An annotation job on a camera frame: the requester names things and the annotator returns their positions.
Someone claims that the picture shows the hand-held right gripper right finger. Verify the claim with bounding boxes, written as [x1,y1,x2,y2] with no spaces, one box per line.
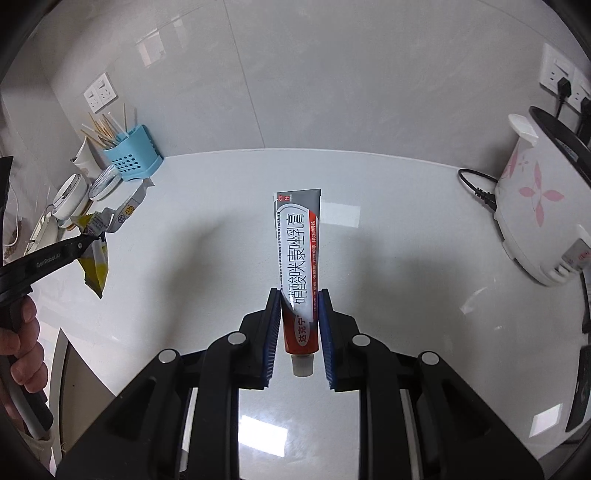
[318,287,539,480]

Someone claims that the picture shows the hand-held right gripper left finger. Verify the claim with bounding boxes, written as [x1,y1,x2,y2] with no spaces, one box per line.
[55,287,283,480]

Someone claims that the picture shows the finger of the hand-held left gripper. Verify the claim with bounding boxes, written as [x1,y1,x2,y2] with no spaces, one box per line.
[65,229,108,259]

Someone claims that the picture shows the yellow snack wrapper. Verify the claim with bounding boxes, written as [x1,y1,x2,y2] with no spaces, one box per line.
[76,178,155,300]

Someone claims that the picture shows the red and white ointment tube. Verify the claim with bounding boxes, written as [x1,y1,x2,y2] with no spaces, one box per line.
[272,188,322,378]

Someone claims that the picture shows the person's left hand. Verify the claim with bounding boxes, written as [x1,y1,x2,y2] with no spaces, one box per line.
[0,295,50,394]

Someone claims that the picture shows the white pot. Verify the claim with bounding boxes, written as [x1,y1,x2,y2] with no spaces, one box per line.
[25,210,65,254]

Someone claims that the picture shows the white bowl with lid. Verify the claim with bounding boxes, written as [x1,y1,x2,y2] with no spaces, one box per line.
[51,173,90,222]

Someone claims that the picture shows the blue striped plate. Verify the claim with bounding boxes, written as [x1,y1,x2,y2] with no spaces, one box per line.
[88,162,123,202]

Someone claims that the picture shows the white jug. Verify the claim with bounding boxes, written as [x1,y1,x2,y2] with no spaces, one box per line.
[70,136,106,178]

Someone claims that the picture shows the blue plastic utensil holder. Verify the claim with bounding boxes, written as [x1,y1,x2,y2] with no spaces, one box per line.
[100,124,164,181]

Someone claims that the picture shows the bundle of wooden chopsticks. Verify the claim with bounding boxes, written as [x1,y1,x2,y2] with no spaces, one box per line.
[81,104,127,148]

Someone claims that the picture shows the white rice cooker pink flower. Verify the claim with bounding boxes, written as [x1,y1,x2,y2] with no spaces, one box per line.
[494,106,591,287]

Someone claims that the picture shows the black remote control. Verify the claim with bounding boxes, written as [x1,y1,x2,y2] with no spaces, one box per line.
[566,344,591,432]

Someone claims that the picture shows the black rice cooker power cord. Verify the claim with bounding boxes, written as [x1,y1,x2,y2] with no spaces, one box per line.
[458,168,499,210]

